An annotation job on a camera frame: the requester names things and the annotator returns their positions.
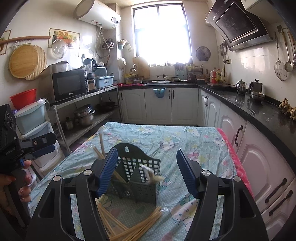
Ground white water heater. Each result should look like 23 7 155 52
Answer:
73 0 121 30

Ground chopsticks pair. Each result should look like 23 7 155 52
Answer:
95 199 128 237

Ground black microwave oven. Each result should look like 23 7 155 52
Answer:
40 69 88 103

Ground red plastic basin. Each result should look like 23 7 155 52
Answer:
10 88 37 110

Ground black frying pan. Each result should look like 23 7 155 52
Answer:
96 101 119 113

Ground person's left hand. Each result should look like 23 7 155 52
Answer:
0 160 33 209

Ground black blender jug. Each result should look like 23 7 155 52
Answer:
83 58 97 78

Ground cartoon print tablecloth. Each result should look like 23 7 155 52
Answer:
29 122 242 240

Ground green plastic utensil basket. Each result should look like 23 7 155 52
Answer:
107 143 161 205

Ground metal mesh strainer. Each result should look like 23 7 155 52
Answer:
274 33 287 81

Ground blue plastic box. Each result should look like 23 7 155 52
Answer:
95 75 114 89

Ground blue hanging bin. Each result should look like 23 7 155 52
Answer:
152 88 166 98

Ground steel kettle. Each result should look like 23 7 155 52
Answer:
248 79 262 93

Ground stacked steel pots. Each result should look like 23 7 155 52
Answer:
74 104 95 127

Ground glass french press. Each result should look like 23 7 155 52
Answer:
236 80 246 95

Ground small wall fan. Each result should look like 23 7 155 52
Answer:
196 46 211 62

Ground black range hood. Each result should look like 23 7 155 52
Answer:
205 0 272 52

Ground steel ladle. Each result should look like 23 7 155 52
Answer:
282 30 294 73

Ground pale blue drawer unit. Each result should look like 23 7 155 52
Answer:
15 98 63 176

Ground steel bowl on counter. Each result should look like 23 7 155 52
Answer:
250 91 265 102

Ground round bamboo cutting board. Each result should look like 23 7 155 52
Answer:
9 45 38 79

